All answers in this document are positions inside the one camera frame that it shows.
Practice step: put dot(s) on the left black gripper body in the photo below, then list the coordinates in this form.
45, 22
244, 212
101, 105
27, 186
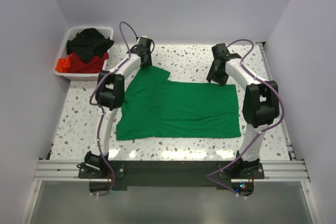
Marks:
149, 62

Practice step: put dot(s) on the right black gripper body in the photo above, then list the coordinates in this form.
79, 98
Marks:
217, 76

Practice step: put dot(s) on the green t shirt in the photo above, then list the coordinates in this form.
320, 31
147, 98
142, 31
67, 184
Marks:
155, 106

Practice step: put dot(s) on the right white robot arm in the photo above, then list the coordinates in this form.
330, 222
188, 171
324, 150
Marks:
261, 104

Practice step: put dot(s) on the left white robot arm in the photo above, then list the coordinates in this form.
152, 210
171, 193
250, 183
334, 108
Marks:
109, 94

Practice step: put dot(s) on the white laundry basket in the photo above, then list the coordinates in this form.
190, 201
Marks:
106, 31

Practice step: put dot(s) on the red t shirt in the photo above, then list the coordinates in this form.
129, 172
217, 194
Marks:
73, 64

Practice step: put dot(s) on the black t shirt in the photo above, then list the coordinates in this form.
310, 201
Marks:
88, 43

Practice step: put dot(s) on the orange t shirt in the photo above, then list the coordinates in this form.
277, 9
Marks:
63, 65

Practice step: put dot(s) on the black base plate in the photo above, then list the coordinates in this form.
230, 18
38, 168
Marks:
172, 174

